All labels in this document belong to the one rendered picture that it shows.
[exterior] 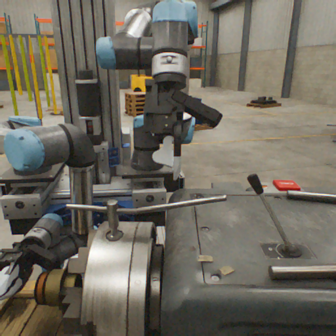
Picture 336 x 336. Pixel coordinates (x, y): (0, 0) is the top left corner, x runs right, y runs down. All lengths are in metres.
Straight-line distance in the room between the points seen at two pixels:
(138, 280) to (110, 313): 0.08
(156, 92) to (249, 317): 0.44
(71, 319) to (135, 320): 0.13
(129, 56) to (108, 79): 0.66
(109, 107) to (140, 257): 0.92
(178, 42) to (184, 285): 0.46
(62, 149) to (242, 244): 0.55
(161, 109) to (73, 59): 0.86
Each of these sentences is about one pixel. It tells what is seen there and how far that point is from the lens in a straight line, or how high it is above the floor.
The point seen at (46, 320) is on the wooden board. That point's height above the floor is 0.88.
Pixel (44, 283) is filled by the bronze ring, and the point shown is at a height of 1.11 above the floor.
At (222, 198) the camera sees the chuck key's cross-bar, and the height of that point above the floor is 1.35.
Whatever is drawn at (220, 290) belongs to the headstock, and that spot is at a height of 1.25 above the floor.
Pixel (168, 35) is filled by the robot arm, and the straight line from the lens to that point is 0.64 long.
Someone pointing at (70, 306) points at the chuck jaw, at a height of 1.12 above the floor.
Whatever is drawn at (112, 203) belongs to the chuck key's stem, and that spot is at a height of 1.32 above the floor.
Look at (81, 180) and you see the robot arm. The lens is 0.99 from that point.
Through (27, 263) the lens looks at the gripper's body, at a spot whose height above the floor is 1.09.
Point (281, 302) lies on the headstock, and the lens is 0.52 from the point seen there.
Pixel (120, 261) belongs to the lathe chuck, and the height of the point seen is 1.22.
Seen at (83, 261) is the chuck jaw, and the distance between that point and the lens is 0.78.
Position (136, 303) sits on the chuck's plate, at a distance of 0.61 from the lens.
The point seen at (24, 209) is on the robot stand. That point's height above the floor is 1.07.
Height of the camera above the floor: 1.59
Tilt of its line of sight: 20 degrees down
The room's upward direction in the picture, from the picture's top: straight up
